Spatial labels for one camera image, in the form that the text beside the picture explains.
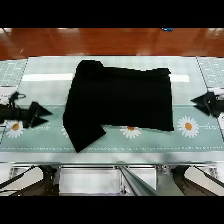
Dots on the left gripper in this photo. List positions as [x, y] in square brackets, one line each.
[22, 116]

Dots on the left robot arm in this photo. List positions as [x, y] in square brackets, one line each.
[28, 178]

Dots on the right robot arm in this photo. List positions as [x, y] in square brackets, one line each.
[206, 103]

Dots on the black garment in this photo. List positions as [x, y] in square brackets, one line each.
[120, 100]

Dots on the silver frame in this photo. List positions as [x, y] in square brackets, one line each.
[100, 180]

